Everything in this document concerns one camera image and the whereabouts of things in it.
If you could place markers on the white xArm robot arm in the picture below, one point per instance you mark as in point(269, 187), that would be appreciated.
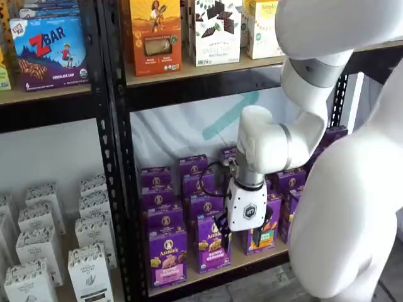
point(346, 204)

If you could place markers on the purple Annie's hidden veggies box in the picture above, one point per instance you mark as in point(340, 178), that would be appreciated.
point(274, 207)

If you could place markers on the blue Z Bar box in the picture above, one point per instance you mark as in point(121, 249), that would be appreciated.
point(47, 9)
point(47, 56)

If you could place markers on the Simple Mills almond bar box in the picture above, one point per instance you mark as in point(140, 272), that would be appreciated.
point(261, 37)

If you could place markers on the purple Annie's box yellow patch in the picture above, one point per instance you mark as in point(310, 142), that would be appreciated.
point(289, 204)

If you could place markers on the orange Revival snack box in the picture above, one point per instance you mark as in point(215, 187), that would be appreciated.
point(151, 47)

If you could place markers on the purple Annie's box violet patch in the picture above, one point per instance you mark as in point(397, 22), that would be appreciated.
point(207, 251)

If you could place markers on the white patterned carton box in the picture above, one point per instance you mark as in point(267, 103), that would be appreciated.
point(91, 277)
point(4, 201)
point(31, 283)
point(94, 204)
point(93, 184)
point(37, 245)
point(94, 229)
point(41, 193)
point(36, 218)

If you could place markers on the yellow Bobo's box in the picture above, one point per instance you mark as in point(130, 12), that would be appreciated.
point(4, 75)
point(3, 19)

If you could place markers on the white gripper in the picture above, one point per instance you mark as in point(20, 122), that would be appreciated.
point(248, 207)

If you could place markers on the black metal shelving rack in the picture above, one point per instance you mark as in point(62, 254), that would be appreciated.
point(47, 118)
point(204, 89)

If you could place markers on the white backdrop sheet teal logo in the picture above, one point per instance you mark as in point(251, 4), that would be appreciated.
point(176, 132)

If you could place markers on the Simple Mills chocolate thins box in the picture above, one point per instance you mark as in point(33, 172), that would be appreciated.
point(217, 47)

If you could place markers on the purple Annie's box pink patch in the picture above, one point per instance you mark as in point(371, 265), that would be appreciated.
point(168, 255)

